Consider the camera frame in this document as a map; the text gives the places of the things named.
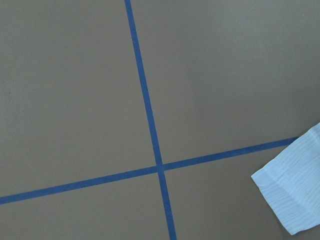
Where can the light blue button-up shirt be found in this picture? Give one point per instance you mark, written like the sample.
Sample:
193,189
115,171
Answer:
290,183

